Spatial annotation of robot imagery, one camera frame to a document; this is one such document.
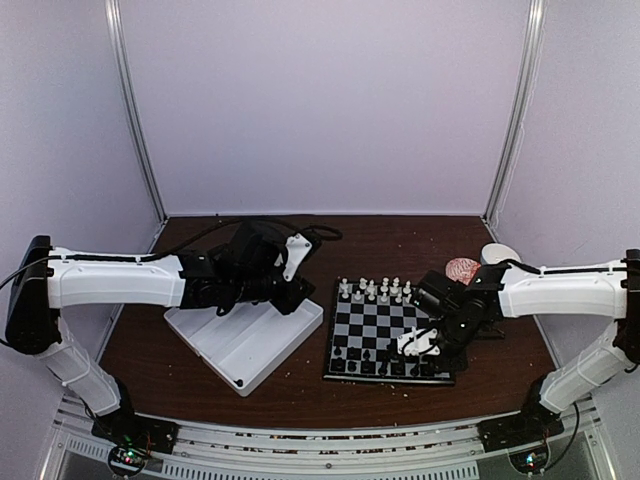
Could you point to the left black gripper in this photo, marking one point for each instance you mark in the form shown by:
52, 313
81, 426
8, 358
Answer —
297, 292

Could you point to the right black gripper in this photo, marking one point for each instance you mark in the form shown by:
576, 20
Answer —
457, 364

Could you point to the black chess piece king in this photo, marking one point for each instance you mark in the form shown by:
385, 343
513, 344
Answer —
398, 369

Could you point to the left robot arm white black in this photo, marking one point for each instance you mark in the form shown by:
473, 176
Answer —
52, 278

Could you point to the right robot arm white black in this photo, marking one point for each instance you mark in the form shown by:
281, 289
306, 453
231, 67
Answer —
510, 289

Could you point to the white chess pieces row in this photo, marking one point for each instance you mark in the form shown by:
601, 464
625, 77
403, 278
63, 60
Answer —
387, 292

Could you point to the black white chess board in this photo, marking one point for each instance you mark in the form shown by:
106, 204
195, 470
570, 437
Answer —
376, 328

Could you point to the black chess piece on board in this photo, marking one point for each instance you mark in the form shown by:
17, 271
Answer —
384, 368

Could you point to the red patterned small dish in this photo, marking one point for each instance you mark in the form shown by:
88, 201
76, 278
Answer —
462, 269

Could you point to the white ceramic bowl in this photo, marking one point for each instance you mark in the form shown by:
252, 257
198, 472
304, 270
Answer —
494, 253

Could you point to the white plastic tray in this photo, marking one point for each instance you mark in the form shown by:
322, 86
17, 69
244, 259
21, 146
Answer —
248, 343

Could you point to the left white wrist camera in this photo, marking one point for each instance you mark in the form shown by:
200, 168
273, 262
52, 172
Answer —
298, 247

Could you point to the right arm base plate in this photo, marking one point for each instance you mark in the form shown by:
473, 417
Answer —
516, 430

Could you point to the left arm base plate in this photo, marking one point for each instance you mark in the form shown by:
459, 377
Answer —
144, 434

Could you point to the left aluminium corner post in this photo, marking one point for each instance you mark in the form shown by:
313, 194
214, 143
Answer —
117, 37

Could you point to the aluminium corner post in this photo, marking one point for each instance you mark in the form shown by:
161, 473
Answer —
515, 128
117, 37

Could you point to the right aluminium corner post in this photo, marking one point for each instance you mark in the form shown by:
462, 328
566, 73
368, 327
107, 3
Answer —
515, 128

